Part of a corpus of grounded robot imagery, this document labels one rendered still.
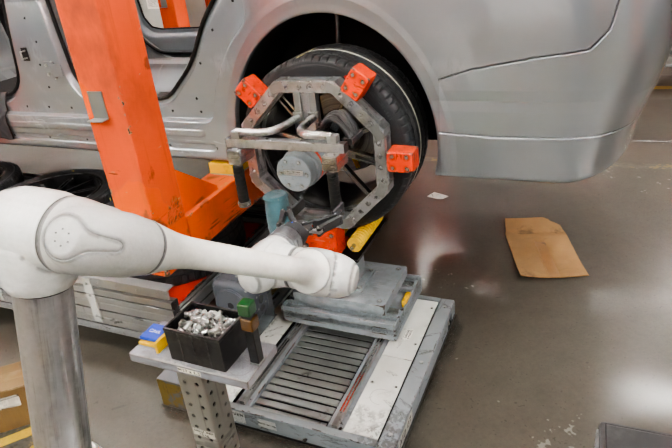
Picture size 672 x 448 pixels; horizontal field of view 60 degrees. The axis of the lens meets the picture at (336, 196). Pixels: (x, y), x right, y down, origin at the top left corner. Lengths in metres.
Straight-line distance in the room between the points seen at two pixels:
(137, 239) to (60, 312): 0.23
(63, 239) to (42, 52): 2.05
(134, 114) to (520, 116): 1.21
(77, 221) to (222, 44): 1.46
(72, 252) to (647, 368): 2.05
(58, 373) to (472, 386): 1.52
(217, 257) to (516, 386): 1.42
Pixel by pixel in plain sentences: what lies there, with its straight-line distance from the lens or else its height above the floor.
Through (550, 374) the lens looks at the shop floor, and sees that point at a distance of 2.39.
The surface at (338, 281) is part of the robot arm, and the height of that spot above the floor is 0.84.
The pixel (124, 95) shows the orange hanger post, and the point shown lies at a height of 1.17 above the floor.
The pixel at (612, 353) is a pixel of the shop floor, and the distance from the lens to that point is 2.53.
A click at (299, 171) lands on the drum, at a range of 1.91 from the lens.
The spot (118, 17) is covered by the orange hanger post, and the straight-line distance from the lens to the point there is 1.93.
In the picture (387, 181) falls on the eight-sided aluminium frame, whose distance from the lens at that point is 1.97.
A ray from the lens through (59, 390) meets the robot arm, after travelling 1.23.
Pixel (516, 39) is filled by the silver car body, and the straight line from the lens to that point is 1.89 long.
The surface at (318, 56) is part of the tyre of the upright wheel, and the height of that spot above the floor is 1.18.
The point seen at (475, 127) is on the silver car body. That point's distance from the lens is 1.98.
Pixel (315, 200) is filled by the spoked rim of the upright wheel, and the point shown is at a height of 0.62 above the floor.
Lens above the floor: 1.57
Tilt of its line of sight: 25 degrees down
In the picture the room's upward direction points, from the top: 6 degrees counter-clockwise
